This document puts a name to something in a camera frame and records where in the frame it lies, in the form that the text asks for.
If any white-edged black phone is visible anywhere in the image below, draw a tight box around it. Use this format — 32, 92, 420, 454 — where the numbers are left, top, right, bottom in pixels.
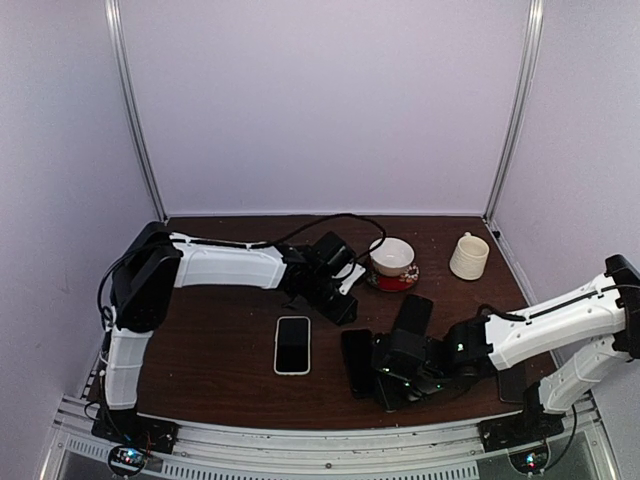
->
275, 318, 310, 373

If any clear white phone case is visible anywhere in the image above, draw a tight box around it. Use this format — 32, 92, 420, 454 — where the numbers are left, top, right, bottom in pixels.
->
273, 315, 312, 375

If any black phone edge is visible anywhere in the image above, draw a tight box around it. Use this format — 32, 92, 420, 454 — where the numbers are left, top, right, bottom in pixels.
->
497, 362, 527, 404

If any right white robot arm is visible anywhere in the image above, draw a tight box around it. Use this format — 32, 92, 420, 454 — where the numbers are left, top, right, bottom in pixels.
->
371, 255, 639, 442

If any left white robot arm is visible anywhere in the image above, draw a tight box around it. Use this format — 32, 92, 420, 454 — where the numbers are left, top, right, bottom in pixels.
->
102, 222, 365, 444

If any red floral saucer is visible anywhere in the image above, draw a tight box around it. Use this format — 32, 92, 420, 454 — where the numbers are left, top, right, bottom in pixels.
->
366, 261, 420, 293

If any white ceramic bowl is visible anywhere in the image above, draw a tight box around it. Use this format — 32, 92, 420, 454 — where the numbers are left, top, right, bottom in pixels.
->
369, 237, 415, 277

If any cream ceramic mug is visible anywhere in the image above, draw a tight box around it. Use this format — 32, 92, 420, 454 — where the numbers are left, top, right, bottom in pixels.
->
449, 232, 490, 281

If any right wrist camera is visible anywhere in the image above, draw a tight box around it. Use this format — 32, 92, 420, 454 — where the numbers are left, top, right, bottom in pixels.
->
371, 330, 426, 377

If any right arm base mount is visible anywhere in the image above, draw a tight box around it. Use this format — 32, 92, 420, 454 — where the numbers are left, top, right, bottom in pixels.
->
478, 412, 564, 476

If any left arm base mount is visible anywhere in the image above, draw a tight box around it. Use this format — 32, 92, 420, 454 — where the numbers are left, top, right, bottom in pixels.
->
91, 410, 178, 478

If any left aluminium frame post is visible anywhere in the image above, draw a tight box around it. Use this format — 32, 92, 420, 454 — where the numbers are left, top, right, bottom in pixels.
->
104, 0, 169, 223

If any aluminium frame post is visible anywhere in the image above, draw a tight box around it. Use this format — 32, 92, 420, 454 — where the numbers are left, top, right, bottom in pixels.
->
483, 0, 545, 225
104, 0, 169, 223

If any right aluminium frame post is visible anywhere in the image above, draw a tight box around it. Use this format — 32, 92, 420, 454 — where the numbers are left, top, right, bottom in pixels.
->
483, 0, 545, 225

